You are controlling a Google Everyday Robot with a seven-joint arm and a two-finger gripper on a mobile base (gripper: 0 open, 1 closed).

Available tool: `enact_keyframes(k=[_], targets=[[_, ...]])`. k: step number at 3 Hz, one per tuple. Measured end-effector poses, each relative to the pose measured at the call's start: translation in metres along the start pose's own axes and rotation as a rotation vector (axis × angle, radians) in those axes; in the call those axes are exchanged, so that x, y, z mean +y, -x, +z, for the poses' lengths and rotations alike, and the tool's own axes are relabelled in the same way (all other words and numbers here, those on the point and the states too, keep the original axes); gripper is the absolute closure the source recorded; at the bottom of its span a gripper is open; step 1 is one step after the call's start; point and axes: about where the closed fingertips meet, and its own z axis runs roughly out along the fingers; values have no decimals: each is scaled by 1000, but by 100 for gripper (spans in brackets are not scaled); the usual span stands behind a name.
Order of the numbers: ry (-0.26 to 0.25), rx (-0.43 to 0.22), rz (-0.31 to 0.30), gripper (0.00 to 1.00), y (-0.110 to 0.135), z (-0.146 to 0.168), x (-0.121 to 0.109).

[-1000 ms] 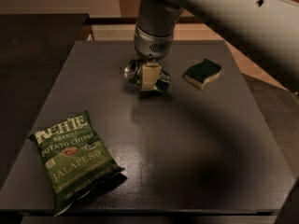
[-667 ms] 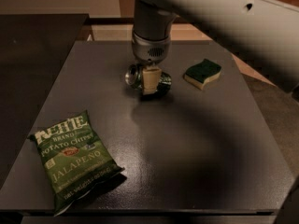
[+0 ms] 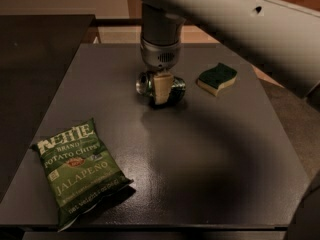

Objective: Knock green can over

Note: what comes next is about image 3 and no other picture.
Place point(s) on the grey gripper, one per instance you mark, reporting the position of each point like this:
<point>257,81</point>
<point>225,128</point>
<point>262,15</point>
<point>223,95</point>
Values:
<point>160,56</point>

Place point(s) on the green soda can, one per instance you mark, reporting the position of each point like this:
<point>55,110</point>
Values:
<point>163,88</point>

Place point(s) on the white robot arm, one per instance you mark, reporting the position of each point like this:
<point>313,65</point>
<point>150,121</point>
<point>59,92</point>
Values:
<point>280,38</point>

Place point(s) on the green yellow sponge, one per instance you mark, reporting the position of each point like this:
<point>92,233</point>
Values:
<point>217,78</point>

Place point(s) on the green jalapeno chips bag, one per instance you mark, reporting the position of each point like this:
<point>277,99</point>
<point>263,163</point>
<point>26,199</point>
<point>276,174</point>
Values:
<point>79,170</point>

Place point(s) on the dark side table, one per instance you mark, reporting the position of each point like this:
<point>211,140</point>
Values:
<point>35,53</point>

